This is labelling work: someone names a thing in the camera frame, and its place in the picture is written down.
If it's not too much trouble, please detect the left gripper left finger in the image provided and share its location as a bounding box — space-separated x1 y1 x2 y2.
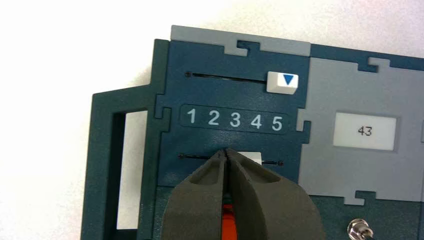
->
161 149 227 240

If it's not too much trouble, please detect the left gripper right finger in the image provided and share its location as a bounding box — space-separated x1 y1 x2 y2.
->
226 148 328 240

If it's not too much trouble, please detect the plain white slider knob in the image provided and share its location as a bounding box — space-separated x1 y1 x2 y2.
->
237 151 263 166

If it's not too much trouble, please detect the white slider knob blue triangle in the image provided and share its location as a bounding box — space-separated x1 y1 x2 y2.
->
266 71 299 96

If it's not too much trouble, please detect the orange push button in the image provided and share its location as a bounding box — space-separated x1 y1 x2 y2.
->
222 203 238 240

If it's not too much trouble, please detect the dark teal grey control box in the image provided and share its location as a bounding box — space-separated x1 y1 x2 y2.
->
80 25 424 240

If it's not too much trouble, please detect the white number display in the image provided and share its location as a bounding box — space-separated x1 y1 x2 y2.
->
332 112 397 148

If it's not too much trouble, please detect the metal toggle switch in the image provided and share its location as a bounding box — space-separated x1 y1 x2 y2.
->
347 218 375 240

